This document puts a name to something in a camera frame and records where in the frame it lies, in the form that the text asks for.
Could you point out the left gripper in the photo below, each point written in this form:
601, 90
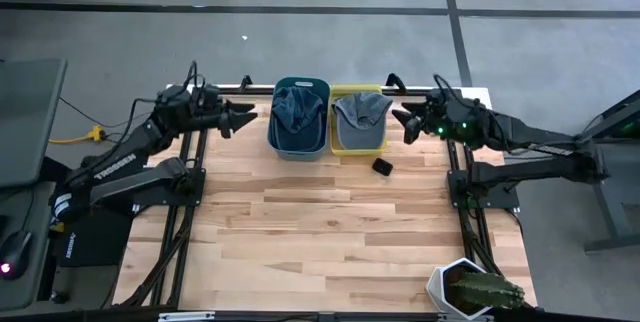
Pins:
210, 118

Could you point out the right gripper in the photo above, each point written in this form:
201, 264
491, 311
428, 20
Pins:
455, 117

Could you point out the grey denim cap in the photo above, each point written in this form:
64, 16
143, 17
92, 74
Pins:
360, 132

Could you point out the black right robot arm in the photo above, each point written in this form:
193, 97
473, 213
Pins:
530, 134

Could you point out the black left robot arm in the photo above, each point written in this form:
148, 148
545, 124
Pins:
115, 167

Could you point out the small black rectangular object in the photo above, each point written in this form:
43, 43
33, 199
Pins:
382, 167

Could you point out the yellow plastic bin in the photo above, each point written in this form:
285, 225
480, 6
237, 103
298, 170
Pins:
350, 89

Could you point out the blue plastic bin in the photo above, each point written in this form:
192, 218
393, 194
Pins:
300, 156

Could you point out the white faceted plant pot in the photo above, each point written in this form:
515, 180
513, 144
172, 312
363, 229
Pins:
436, 287

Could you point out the green cactus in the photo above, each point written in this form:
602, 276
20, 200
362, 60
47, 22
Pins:
487, 289

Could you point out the black Trossen controller box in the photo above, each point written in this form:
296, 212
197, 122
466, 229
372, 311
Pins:
95, 237

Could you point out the dark grey flat panel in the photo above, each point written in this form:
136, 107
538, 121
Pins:
30, 117

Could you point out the small white yellow box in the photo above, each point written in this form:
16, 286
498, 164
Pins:
60, 227

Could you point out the black metal stand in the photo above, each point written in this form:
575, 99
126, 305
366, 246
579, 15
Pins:
615, 202

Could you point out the small black knob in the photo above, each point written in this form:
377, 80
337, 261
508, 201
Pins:
59, 297

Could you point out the black computer mouse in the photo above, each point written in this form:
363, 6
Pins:
15, 254

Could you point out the grey side desk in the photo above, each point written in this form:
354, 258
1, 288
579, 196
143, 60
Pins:
25, 297

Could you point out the black aluminium frame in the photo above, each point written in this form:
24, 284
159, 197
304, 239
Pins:
260, 91

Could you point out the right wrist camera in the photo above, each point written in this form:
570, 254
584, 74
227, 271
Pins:
439, 98

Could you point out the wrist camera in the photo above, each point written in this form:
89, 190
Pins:
205, 96
439, 98

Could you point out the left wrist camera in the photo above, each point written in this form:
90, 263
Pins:
205, 96

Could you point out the silver aluminium bracket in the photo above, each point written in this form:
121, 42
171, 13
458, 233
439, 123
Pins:
185, 316

